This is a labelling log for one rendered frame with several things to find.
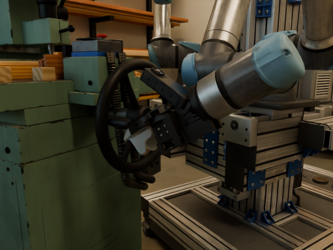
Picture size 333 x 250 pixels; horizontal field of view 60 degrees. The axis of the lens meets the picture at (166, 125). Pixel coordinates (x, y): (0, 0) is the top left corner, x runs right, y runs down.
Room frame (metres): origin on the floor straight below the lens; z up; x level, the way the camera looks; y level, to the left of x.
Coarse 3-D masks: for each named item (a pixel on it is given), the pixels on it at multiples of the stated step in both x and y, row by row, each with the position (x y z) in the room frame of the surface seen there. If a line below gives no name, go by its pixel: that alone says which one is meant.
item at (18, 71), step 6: (12, 66) 0.80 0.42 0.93; (18, 66) 0.81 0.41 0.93; (24, 66) 0.82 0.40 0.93; (30, 66) 0.84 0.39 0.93; (36, 66) 0.85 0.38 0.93; (12, 72) 0.79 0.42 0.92; (18, 72) 0.81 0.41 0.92; (24, 72) 0.82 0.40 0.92; (30, 72) 0.84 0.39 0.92; (12, 78) 0.79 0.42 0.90; (18, 78) 0.81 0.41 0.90; (24, 78) 0.82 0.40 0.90; (30, 78) 0.84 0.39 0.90
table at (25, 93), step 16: (16, 80) 0.74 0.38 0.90; (32, 80) 0.74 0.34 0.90; (64, 80) 0.75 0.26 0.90; (0, 96) 0.61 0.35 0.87; (16, 96) 0.64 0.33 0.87; (32, 96) 0.67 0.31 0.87; (48, 96) 0.71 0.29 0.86; (64, 96) 0.75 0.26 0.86; (80, 96) 0.73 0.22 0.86; (96, 96) 0.71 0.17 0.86
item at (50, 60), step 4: (44, 56) 0.79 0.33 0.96; (48, 56) 0.79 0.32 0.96; (52, 56) 0.80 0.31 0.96; (56, 56) 0.82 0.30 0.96; (60, 56) 0.83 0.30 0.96; (44, 60) 0.79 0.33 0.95; (48, 60) 0.79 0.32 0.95; (52, 60) 0.80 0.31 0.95; (56, 60) 0.82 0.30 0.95; (60, 60) 0.83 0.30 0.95; (44, 64) 0.80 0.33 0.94; (48, 64) 0.79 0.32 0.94; (52, 64) 0.80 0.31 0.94; (56, 64) 0.81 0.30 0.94; (60, 64) 0.83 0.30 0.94; (56, 68) 0.81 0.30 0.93; (60, 68) 0.82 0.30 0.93; (56, 72) 0.81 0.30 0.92; (60, 72) 0.82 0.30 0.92; (56, 76) 0.81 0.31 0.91; (60, 76) 0.82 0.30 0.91
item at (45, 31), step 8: (24, 24) 0.92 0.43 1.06; (32, 24) 0.90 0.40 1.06; (40, 24) 0.88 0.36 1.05; (48, 24) 0.86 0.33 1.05; (56, 24) 0.87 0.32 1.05; (64, 24) 0.90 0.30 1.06; (24, 32) 0.92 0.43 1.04; (32, 32) 0.90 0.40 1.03; (40, 32) 0.88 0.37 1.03; (48, 32) 0.86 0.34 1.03; (56, 32) 0.87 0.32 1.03; (64, 32) 0.90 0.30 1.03; (24, 40) 0.92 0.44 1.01; (32, 40) 0.90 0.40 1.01; (40, 40) 0.88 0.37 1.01; (48, 40) 0.86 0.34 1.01; (56, 40) 0.87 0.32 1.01; (64, 40) 0.89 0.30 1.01; (48, 48) 0.90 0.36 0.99
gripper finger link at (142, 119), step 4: (156, 112) 0.52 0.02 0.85; (144, 116) 0.51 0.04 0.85; (148, 116) 0.51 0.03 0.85; (152, 116) 0.51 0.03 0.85; (140, 120) 0.52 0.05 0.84; (144, 120) 0.51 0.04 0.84; (148, 120) 0.51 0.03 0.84; (132, 124) 0.53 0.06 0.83; (136, 124) 0.53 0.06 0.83; (140, 124) 0.52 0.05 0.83; (144, 124) 0.51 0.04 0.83; (148, 124) 0.52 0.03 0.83; (128, 128) 0.55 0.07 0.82; (132, 128) 0.54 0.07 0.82; (136, 128) 0.54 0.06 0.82; (140, 128) 0.53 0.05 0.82; (132, 132) 0.55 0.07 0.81
